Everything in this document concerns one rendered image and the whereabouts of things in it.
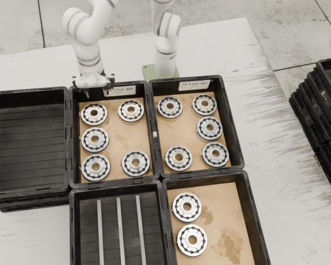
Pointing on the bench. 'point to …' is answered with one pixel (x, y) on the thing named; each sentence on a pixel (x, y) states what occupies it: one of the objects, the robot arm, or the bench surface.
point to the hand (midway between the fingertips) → (96, 92)
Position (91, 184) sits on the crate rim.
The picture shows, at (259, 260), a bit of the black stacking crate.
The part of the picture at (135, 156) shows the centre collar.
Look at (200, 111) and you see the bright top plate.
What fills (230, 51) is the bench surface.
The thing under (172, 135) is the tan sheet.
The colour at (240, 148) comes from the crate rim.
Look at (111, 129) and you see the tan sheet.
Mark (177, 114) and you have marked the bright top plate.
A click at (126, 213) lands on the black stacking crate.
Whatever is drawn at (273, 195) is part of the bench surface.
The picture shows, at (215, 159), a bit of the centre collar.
